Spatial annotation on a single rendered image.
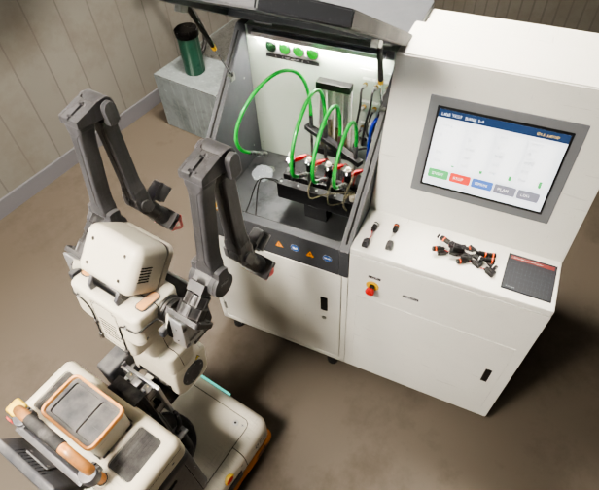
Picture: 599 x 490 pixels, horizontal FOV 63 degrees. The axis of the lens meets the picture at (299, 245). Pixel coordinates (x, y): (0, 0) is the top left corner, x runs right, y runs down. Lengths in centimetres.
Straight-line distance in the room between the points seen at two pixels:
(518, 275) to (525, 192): 28
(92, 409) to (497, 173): 149
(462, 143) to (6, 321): 264
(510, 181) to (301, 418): 147
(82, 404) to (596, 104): 177
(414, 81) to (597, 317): 189
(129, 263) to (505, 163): 119
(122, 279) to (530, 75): 129
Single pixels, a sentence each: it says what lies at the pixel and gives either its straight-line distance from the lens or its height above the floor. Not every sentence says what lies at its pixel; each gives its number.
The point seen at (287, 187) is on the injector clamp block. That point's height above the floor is 97.
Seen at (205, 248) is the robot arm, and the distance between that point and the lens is 130.
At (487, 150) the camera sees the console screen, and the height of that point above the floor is 131.
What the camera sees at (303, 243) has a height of 92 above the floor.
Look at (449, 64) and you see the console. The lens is 166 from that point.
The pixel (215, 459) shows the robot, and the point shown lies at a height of 28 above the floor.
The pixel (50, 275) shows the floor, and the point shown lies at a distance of 338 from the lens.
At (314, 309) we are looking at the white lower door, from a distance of 223.
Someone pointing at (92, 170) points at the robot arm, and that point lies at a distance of 153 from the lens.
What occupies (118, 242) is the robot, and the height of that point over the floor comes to 139.
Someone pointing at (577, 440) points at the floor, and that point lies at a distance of 273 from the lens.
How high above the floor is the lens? 236
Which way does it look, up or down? 50 degrees down
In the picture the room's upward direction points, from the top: 4 degrees counter-clockwise
